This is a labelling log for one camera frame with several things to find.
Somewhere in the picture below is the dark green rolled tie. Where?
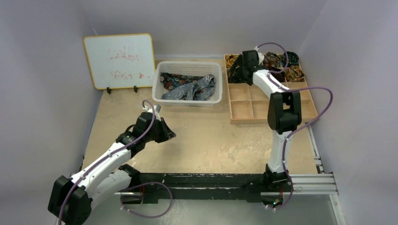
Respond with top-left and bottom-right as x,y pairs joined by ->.
281,51 -> 299,67

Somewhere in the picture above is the orange brown rolled tie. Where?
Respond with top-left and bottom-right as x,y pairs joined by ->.
285,65 -> 305,83

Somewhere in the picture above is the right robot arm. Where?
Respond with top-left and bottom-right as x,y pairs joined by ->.
229,50 -> 302,191

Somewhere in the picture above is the white whiteboard orange frame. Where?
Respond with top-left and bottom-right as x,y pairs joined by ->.
83,33 -> 155,90

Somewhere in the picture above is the yellow rolled tie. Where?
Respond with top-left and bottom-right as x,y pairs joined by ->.
225,54 -> 239,68

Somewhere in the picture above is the grey blue patterned tie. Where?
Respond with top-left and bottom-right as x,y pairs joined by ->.
161,74 -> 216,101

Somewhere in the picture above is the wooden compartment tray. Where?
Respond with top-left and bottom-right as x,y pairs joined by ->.
224,54 -> 308,124

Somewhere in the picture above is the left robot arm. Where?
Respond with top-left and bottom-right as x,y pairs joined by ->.
47,109 -> 176,225

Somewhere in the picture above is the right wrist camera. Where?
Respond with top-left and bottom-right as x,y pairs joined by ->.
254,46 -> 265,65

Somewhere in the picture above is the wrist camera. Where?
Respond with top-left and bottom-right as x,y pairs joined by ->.
143,104 -> 161,121
254,46 -> 265,65

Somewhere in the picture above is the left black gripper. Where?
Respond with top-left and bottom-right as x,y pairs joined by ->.
144,117 -> 176,143

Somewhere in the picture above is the dark maroon rolled tie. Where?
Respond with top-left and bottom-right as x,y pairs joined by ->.
269,67 -> 285,83

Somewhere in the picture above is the brown patterned rolled tie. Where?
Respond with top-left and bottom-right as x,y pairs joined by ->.
262,52 -> 281,68

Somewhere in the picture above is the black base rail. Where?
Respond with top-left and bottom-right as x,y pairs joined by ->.
116,164 -> 294,206

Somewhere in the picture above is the aluminium rail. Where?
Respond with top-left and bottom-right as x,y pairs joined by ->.
261,124 -> 338,196

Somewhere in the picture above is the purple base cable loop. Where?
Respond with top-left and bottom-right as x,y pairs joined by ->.
120,182 -> 174,218

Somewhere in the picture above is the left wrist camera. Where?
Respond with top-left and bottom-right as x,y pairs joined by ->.
143,104 -> 161,121

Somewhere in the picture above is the white plastic basket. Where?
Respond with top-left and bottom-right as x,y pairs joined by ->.
152,61 -> 222,107

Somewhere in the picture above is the dark colourful patterned tie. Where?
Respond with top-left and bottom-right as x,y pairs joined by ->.
160,72 -> 202,91

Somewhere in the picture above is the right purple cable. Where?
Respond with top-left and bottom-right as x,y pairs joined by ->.
255,42 -> 334,187

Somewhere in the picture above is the black floral tie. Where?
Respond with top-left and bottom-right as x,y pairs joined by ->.
228,68 -> 246,83

